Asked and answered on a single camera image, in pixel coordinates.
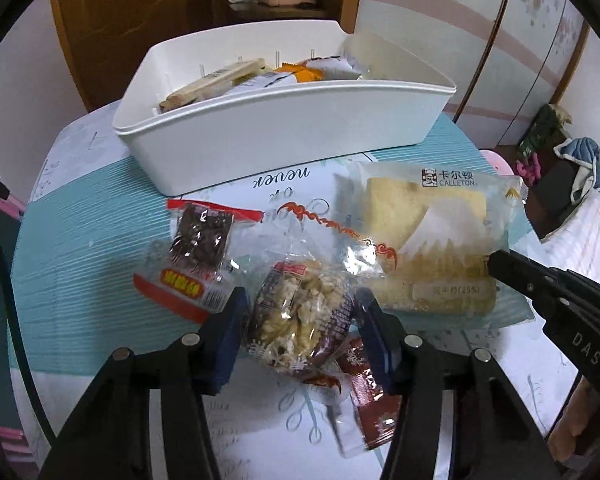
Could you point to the brown wooden door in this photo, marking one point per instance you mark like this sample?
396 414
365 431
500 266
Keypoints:
130 25

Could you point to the green patterned bag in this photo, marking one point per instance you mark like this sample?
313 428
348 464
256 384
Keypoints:
542 132

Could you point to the dark brownie packet red label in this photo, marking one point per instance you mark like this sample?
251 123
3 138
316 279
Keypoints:
200 245

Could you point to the brown red snack packet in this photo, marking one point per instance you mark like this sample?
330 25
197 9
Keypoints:
375 400

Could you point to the person's right hand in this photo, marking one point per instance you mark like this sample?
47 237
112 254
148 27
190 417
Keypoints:
575 425

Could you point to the grey white snack packet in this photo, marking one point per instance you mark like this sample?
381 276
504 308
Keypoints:
270 80

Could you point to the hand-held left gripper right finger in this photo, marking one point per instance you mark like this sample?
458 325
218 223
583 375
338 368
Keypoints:
375 342

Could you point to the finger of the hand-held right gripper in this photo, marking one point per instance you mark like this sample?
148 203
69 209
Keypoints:
525 277

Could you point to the yellow sponge cake packet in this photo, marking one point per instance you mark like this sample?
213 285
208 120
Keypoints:
430 240

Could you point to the orange white snack packet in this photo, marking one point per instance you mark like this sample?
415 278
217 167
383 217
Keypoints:
310 70

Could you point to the white checked cloth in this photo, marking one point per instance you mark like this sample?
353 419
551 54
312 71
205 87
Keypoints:
585 245

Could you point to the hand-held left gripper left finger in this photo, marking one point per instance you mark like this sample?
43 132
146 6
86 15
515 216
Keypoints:
230 332

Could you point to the white plastic basket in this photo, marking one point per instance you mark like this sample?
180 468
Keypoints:
280 130

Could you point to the floral light wardrobe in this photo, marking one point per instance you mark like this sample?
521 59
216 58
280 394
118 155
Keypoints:
430 25

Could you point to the teal white tablecloth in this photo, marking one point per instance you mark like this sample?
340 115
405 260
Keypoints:
80 250

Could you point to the blue white cloth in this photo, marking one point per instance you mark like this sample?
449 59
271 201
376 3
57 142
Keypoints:
582 160

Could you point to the clear peanut crisp packet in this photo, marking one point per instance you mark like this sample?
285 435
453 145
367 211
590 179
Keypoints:
300 310

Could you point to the beige long snack bar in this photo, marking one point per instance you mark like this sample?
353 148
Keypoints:
210 85

